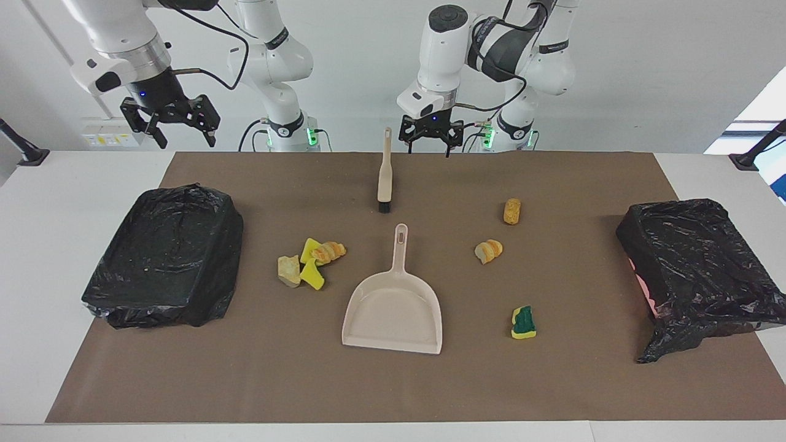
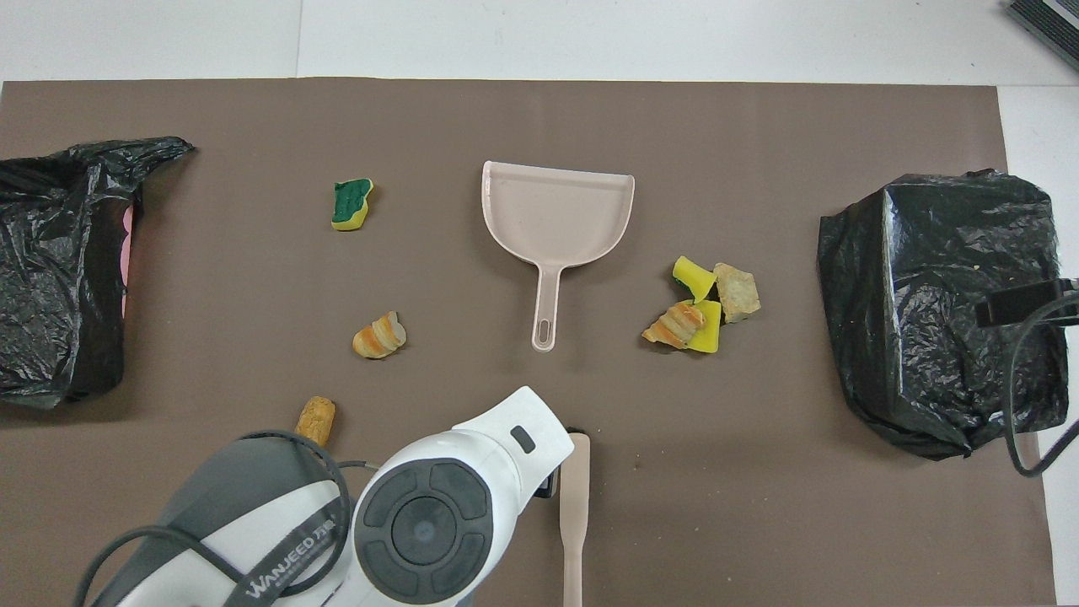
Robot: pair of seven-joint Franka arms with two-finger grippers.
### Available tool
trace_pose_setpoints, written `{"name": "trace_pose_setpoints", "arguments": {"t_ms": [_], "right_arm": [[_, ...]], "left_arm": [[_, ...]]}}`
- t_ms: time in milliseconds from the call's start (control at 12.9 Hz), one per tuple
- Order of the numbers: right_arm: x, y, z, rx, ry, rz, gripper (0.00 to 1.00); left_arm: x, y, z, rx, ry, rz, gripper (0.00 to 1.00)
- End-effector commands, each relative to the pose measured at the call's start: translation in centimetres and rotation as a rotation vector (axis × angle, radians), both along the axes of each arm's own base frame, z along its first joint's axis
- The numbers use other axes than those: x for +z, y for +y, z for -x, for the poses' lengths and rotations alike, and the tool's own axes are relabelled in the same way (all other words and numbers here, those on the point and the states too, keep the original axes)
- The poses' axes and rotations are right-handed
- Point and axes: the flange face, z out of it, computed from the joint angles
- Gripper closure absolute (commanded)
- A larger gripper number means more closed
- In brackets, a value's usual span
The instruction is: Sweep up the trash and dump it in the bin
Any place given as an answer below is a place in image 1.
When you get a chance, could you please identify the striped toy croissant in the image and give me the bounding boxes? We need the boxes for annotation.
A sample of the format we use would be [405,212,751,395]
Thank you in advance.
[310,241,347,266]

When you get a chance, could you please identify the black bag pink bin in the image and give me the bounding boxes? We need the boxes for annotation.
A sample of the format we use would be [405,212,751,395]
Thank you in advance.
[616,198,786,364]

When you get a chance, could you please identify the black bag lined bin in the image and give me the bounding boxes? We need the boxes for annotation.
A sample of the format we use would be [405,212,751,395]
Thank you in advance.
[81,183,244,329]

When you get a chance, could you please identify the black left base cable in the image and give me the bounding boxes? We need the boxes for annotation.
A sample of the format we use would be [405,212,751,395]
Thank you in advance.
[462,120,495,153]

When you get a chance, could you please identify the white wall socket box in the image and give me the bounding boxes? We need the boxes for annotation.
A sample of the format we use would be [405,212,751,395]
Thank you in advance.
[80,117,145,148]

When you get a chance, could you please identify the beige hand brush black bristles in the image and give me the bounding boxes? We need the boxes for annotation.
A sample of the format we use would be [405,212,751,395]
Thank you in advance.
[377,127,394,214]

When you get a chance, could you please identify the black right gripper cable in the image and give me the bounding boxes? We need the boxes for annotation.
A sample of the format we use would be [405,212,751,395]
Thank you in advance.
[160,0,251,91]

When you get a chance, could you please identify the brown table mat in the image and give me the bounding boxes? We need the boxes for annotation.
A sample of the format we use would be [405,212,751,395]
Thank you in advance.
[45,152,786,423]

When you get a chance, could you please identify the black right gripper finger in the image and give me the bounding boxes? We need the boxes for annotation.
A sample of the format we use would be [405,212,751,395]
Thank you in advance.
[187,95,220,147]
[121,98,168,149]

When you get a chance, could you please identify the black base cable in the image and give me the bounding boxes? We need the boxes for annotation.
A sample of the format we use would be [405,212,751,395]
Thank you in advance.
[462,120,495,153]
[238,118,266,152]

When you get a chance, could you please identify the beige stone-like chunk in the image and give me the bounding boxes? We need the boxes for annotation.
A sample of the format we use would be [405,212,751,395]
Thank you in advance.
[277,255,303,289]

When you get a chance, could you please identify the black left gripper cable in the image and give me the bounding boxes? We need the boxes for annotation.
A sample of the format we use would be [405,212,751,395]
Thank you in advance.
[457,0,550,114]

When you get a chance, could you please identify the bright window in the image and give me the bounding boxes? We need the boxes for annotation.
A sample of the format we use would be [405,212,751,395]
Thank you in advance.
[704,66,786,204]

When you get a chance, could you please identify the black right base cable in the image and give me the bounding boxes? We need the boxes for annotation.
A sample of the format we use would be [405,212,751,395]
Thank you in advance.
[238,118,266,152]

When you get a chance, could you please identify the beige plastic dustpan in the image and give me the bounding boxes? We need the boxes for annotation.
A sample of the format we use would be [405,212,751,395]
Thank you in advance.
[341,223,443,355]

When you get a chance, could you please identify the toy croissant half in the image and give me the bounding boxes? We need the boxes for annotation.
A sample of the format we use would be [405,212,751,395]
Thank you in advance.
[474,239,504,265]

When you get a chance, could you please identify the black clamp stand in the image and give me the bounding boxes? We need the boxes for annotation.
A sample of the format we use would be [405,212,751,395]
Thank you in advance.
[729,120,786,171]
[0,118,50,167]

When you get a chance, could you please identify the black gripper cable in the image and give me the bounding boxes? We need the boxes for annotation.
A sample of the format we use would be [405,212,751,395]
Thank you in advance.
[457,0,550,114]
[160,0,251,91]

